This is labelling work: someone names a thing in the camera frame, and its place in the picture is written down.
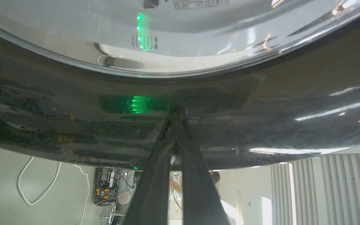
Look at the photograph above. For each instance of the black glossy washing machine door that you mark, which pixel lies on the black glossy washing machine door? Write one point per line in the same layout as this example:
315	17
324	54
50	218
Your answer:
261	118

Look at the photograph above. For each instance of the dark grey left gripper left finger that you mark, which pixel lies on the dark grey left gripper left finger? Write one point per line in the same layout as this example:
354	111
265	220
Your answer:
153	187

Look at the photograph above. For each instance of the cluttered tool shelf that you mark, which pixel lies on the cluttered tool shelf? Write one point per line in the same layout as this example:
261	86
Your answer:
112	190

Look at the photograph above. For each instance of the white vertical window blinds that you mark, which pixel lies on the white vertical window blinds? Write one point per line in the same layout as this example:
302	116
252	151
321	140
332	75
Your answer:
327	190

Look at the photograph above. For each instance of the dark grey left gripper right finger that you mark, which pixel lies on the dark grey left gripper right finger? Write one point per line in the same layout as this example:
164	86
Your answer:
198	190

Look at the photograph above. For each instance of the white washing machine warning label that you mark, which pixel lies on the white washing machine warning label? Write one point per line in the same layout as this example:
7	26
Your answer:
201	3

